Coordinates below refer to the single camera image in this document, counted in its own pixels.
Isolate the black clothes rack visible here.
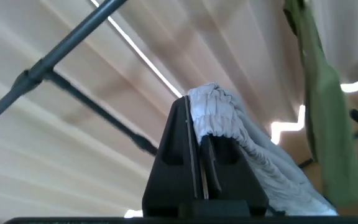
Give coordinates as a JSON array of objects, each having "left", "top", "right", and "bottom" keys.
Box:
[{"left": 0, "top": 0, "right": 358, "bottom": 184}]

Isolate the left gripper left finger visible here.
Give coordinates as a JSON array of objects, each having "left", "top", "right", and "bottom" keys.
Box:
[{"left": 142, "top": 95, "right": 204, "bottom": 218}]

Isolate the pale grey garment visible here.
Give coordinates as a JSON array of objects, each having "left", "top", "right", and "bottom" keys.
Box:
[{"left": 187, "top": 82, "right": 338, "bottom": 217}]

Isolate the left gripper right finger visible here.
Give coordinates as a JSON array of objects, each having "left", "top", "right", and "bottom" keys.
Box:
[{"left": 199, "top": 134, "right": 270, "bottom": 217}]

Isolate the beige curtain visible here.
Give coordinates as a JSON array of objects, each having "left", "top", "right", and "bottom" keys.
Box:
[{"left": 0, "top": 0, "right": 358, "bottom": 218}]

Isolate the green printed t-shirt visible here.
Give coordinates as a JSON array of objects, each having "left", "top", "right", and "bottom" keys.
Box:
[{"left": 283, "top": 0, "right": 358, "bottom": 208}]

